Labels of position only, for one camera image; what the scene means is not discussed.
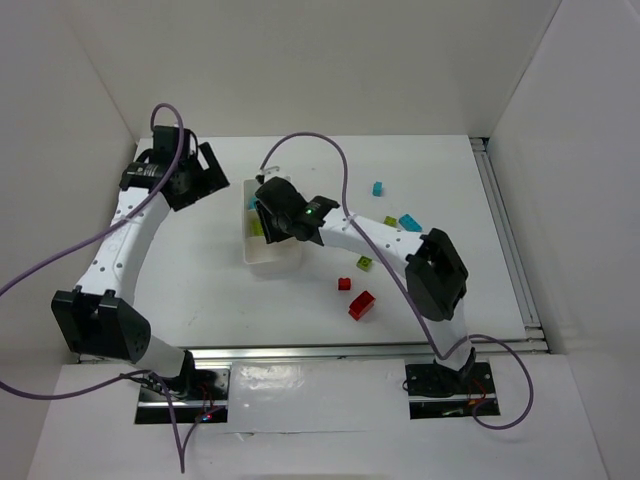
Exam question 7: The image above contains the lime green tall lego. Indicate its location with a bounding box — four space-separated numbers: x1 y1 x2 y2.
249 219 264 237

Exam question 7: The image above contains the white divided plastic container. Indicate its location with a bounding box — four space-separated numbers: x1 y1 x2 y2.
241 178 302 276

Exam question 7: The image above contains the small red 2x2 lego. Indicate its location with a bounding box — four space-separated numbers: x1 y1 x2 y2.
338 277 351 291

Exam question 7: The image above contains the lime green 2x2 lego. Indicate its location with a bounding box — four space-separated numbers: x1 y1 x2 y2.
356 256 373 272

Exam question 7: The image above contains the small cyan lego brick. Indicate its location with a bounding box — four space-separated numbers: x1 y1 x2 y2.
372 182 384 197

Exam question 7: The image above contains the large red sloped lego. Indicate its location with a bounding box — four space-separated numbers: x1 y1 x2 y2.
348 290 376 321

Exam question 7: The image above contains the cyan 2x4 lego brick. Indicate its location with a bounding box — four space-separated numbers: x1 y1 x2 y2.
398 214 423 232

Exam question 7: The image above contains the lime green patterned lego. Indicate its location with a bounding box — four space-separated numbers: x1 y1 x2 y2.
384 216 398 227

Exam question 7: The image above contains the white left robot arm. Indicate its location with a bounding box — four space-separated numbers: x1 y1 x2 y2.
51 126 229 398

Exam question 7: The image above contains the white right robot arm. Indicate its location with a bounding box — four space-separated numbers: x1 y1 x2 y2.
255 175 475 381

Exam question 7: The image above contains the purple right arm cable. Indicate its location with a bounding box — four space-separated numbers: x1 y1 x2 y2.
259 131 534 430

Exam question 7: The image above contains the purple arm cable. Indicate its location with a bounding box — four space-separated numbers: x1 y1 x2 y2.
0 102 214 474
259 131 534 430

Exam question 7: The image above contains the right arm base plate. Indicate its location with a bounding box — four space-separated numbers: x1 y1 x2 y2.
402 362 500 420

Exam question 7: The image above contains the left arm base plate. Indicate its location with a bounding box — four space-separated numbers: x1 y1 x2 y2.
134 368 231 425

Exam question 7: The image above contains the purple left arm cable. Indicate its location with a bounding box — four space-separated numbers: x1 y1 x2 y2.
0 102 214 474

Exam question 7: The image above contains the aluminium rail right side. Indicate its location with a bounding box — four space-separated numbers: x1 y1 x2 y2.
469 137 550 353

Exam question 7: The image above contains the aluminium rail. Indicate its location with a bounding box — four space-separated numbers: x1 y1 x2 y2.
469 137 550 353
77 339 551 364

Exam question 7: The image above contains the aluminium rail front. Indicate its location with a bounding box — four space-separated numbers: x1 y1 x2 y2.
77 339 551 364

